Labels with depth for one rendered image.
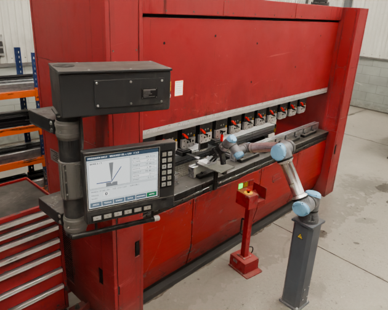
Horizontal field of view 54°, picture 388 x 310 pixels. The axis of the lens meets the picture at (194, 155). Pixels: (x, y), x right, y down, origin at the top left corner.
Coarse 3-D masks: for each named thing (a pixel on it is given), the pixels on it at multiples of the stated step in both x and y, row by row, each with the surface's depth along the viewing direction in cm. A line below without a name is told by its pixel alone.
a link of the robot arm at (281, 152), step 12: (276, 144) 265; (288, 144) 267; (276, 156) 264; (288, 156) 262; (288, 168) 264; (288, 180) 265; (300, 192) 263; (300, 204) 261; (312, 204) 265; (300, 216) 265
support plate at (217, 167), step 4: (200, 164) 315; (204, 164) 315; (216, 164) 316; (224, 164) 317; (208, 168) 309; (212, 168) 308; (216, 168) 309; (220, 168) 309; (224, 168) 310; (228, 168) 310; (232, 168) 312; (220, 172) 301
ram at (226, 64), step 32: (160, 32) 248; (192, 32) 269; (224, 32) 293; (256, 32) 323; (288, 32) 359; (320, 32) 404; (192, 64) 278; (224, 64) 304; (256, 64) 336; (288, 64) 375; (320, 64) 425; (192, 96) 288; (224, 96) 316; (256, 96) 350; (288, 96) 393
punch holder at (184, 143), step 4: (188, 128) 294; (192, 128) 298; (180, 132) 292; (184, 132) 293; (188, 132) 296; (192, 132) 299; (180, 136) 293; (188, 136) 297; (192, 136) 300; (180, 140) 294; (184, 140) 294; (192, 140) 303; (180, 144) 295; (184, 144) 296; (188, 144) 299; (192, 144) 303; (180, 148) 297; (184, 148) 297
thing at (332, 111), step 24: (360, 24) 423; (336, 48) 437; (360, 48) 441; (336, 72) 444; (312, 96) 471; (336, 96) 450; (288, 120) 503; (312, 120) 479; (336, 120) 457; (336, 144) 471; (336, 168) 495
